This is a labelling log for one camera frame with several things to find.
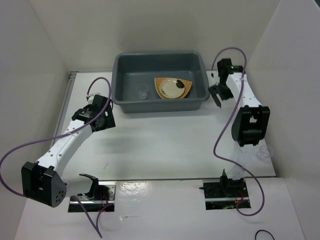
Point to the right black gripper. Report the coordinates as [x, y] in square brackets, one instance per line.
[214, 90]

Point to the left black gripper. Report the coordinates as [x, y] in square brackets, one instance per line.
[109, 121]

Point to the orange woven fan basket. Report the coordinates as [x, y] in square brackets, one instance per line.
[188, 85]

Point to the cream plate with black pattern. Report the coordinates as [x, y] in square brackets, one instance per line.
[172, 88]

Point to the clear plastic cup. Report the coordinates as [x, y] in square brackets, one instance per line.
[264, 152]
[142, 91]

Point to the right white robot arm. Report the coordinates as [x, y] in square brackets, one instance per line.
[248, 126]

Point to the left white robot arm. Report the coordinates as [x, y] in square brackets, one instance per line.
[42, 180]

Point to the grey plastic bin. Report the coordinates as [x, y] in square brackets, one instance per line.
[132, 69]

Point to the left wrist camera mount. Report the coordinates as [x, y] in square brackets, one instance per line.
[90, 97]

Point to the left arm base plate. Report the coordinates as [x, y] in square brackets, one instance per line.
[105, 200]

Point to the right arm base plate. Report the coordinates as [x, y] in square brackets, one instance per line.
[225, 194]

